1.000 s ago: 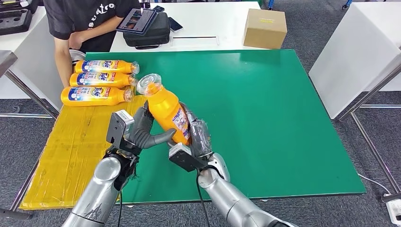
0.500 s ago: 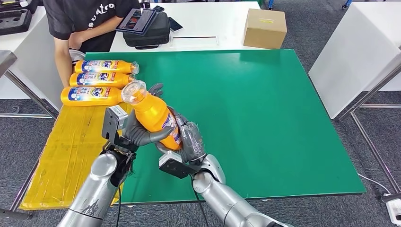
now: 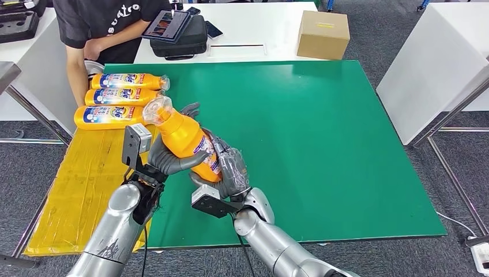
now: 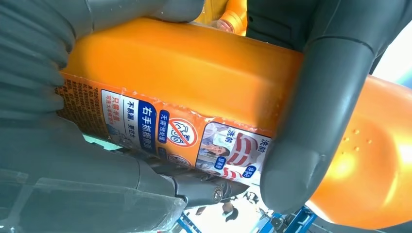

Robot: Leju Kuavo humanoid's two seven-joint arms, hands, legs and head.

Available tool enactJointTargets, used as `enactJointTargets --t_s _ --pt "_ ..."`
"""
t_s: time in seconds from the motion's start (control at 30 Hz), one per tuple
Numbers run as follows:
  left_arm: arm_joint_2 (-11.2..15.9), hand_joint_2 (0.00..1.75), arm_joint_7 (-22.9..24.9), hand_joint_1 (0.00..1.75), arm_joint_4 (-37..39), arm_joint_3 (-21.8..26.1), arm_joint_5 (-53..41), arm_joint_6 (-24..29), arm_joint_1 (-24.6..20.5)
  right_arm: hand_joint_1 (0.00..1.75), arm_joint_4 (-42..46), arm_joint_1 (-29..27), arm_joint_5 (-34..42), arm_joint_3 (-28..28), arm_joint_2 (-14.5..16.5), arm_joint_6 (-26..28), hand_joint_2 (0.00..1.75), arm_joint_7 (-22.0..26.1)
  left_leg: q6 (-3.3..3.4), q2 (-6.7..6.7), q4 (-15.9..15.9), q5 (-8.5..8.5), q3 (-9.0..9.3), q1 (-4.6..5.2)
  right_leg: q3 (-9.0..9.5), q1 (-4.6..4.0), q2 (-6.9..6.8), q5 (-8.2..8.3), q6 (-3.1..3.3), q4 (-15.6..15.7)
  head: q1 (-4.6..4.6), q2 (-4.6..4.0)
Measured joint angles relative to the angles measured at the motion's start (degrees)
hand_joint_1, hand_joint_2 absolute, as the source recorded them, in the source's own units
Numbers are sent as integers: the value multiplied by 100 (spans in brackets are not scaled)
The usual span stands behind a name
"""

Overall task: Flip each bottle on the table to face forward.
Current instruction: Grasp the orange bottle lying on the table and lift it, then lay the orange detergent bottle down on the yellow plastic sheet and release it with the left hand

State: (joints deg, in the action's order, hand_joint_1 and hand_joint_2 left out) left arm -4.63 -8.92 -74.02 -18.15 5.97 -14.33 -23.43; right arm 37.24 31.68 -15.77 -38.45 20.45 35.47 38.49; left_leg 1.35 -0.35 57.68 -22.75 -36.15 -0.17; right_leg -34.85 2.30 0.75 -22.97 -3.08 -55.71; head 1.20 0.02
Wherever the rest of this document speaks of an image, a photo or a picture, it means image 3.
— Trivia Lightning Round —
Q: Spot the white power strip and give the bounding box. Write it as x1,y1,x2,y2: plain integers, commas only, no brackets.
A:
466,236,489,276

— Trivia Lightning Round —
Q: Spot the grey metal side table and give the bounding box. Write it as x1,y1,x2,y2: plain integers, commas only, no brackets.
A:
0,61,73,145

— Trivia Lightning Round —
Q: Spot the white table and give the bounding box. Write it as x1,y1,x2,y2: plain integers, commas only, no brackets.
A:
376,3,489,146

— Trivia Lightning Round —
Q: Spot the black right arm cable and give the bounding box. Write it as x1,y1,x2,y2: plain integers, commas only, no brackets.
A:
229,214,256,277

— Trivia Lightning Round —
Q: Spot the person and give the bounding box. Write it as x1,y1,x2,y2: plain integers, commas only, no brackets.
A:
52,0,172,108

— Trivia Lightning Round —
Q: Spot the green table board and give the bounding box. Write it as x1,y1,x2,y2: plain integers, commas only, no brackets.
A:
86,59,447,251

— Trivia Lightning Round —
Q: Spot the black carry bag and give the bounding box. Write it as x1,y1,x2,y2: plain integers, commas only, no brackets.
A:
149,14,209,61

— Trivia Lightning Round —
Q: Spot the metal table frame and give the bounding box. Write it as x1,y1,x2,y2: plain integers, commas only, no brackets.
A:
412,76,489,238

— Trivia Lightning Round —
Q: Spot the black equipment case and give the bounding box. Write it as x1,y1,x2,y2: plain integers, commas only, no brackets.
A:
0,0,48,15

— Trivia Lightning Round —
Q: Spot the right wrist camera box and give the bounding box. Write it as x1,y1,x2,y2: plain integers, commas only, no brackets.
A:
191,184,245,219

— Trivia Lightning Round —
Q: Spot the black tablet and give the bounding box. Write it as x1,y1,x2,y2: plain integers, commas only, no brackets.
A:
141,9,192,44

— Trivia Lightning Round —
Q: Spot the orange detergent bottle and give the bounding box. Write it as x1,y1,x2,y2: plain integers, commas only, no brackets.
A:
142,95,224,184
73,105,150,131
91,73,171,92
84,88,165,107

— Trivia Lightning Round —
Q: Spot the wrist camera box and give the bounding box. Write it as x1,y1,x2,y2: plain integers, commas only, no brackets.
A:
121,123,153,171
191,184,245,219

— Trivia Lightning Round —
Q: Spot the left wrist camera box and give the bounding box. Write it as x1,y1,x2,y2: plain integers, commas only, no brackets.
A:
121,123,153,171

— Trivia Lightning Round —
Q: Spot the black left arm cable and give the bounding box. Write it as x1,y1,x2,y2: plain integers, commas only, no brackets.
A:
140,225,149,277

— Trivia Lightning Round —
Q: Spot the white desk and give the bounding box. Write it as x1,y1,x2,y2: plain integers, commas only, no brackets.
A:
0,8,79,134
133,1,325,64

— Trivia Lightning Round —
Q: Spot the yellow plastic sheet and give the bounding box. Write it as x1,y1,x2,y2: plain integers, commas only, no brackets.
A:
22,128,157,257

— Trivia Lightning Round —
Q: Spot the desk cable slot cover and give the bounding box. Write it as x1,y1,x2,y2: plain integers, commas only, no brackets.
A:
209,43,268,58

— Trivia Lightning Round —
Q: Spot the brown cardboard box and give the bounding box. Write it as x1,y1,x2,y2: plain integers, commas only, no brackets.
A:
296,10,351,61

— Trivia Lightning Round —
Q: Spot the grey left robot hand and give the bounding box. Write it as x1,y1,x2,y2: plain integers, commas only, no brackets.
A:
146,102,210,177

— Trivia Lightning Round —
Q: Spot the white floor cable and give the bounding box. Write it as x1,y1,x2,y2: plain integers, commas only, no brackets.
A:
435,211,475,238

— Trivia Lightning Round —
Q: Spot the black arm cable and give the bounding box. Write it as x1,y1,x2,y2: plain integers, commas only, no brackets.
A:
140,225,149,277
229,214,256,277

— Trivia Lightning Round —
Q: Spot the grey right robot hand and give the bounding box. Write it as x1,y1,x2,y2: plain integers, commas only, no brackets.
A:
189,128,251,200

